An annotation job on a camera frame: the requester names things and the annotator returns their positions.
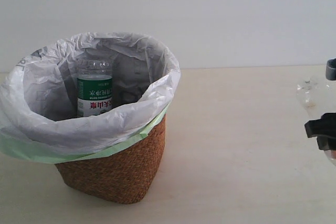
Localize woven brown wicker basket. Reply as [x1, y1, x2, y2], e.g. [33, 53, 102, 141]
[56, 119, 165, 204]

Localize white and green bin liner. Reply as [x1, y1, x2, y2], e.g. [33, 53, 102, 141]
[1, 32, 181, 164]

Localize red label plastic bottle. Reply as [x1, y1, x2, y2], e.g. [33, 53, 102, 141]
[296, 77, 335, 165]

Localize green label plastic bottle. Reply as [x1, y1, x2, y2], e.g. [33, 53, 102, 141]
[77, 59, 112, 118]

